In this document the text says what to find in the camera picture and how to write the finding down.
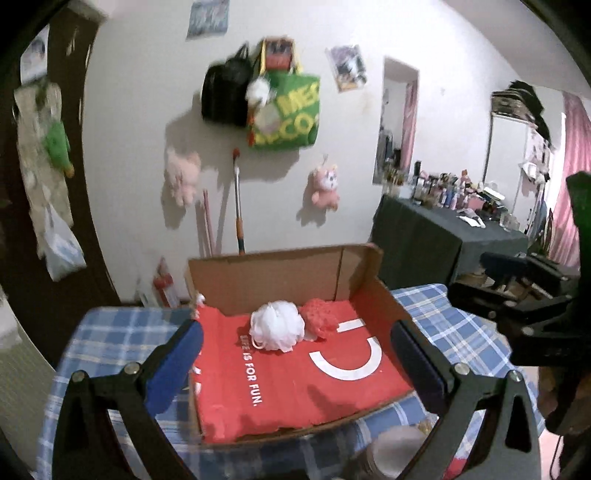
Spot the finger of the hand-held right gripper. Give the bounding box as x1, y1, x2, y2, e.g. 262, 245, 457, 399
447, 281, 575, 342
479, 251, 575, 291

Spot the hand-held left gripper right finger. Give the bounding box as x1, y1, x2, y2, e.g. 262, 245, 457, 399
390, 319, 542, 480

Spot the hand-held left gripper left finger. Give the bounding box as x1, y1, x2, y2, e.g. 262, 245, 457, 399
52, 318, 205, 480

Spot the cardboard box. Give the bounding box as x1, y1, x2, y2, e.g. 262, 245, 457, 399
185, 242, 432, 446

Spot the blue plaid cloth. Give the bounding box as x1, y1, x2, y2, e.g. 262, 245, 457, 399
37, 284, 522, 480

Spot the desk with dark cloth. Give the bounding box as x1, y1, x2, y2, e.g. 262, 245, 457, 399
369, 194, 529, 289

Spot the red and white packet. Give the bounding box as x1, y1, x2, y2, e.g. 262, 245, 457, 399
154, 258, 178, 308

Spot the glass jar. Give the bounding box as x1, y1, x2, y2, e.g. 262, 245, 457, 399
355, 425, 435, 480

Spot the row of cosmetic bottles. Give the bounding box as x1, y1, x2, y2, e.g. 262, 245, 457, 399
385, 159, 522, 232

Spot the red bath pouf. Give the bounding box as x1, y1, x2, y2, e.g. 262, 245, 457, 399
298, 298, 341, 342

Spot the white bath pouf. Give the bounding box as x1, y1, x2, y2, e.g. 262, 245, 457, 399
249, 301, 306, 354

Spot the white cabinet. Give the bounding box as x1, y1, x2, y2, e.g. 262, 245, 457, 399
482, 113, 552, 232

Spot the pink curtain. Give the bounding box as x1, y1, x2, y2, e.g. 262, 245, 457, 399
547, 90, 591, 268

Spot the dark clothes pile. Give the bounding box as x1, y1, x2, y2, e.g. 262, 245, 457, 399
492, 79, 552, 139

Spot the white plastic bag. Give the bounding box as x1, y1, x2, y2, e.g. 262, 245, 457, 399
37, 203, 88, 282

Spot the pink bear plush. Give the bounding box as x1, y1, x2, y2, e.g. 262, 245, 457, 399
310, 154, 341, 210

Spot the pink pig plush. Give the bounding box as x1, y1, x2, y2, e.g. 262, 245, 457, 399
165, 148, 202, 206

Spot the floral hanging bag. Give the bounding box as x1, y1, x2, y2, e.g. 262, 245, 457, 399
13, 78, 75, 217

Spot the green tote bag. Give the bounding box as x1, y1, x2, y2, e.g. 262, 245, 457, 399
247, 39, 321, 151

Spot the green plush toy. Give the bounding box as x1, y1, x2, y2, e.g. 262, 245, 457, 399
42, 119, 75, 178

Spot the black bag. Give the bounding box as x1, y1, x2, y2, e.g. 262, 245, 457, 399
201, 44, 257, 127

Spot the white plush toy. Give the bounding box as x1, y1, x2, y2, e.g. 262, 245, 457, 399
245, 76, 283, 137

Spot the door photo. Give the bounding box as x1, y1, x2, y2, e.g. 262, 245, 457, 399
21, 25, 51, 84

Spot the wall poster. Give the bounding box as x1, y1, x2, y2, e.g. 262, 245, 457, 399
325, 45, 369, 93
187, 0, 230, 38

